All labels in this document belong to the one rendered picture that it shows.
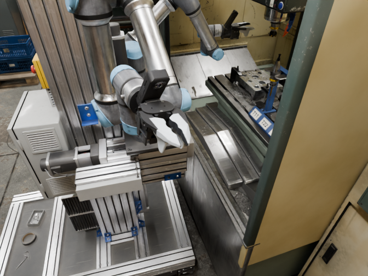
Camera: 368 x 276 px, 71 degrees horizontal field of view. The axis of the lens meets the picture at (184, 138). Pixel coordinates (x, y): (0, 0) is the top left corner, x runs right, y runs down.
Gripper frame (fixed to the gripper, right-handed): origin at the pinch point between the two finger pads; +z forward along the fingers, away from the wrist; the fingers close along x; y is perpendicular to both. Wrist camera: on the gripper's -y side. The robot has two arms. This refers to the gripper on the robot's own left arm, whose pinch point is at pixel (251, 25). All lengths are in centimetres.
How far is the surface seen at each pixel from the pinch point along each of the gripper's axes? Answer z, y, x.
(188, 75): -38, 64, -65
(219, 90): -17, 49, -5
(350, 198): 19, 41, 109
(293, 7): 9.5, -18.0, 35.4
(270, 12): 9.1, -8.2, 4.9
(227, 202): -30, 58, 94
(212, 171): -34, 58, 72
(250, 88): 2.4, 41.6, 8.2
